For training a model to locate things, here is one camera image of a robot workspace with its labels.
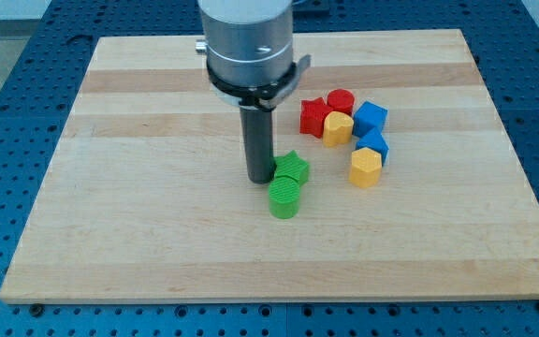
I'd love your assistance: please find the green cylinder block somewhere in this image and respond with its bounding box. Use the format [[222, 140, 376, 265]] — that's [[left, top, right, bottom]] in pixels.
[[268, 177, 300, 219]]

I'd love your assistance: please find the blue cube block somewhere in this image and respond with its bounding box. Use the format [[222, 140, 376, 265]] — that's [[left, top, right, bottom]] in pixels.
[[353, 101, 388, 138]]

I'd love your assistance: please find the red cylinder block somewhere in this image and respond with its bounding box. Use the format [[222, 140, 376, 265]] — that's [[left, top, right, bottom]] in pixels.
[[327, 89, 356, 116]]

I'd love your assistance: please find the yellow hexagon block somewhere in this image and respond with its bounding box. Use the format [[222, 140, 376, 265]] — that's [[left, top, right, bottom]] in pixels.
[[349, 147, 382, 188]]

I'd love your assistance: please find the wooden board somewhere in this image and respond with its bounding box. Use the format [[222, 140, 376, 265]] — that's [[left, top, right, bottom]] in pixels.
[[0, 29, 539, 304]]

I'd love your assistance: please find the blue triangular block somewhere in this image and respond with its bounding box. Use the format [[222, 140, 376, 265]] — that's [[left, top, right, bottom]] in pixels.
[[356, 127, 389, 165]]

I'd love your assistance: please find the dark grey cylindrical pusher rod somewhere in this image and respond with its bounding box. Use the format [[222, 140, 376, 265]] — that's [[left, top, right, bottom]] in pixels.
[[240, 107, 275, 184]]

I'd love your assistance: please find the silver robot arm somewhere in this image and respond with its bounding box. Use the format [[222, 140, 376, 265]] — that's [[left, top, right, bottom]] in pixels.
[[197, 0, 312, 184]]

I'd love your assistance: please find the red star block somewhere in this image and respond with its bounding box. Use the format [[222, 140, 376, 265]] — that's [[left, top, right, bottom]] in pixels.
[[299, 97, 332, 139]]

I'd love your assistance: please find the black pusher mounting flange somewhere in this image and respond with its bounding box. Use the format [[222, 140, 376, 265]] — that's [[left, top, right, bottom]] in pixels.
[[207, 54, 312, 110]]

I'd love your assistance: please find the yellow heart block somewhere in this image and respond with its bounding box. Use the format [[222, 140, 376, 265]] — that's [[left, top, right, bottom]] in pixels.
[[322, 111, 354, 147]]

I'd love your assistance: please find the green star block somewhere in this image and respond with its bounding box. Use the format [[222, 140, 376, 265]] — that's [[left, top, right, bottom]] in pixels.
[[274, 151, 310, 186]]

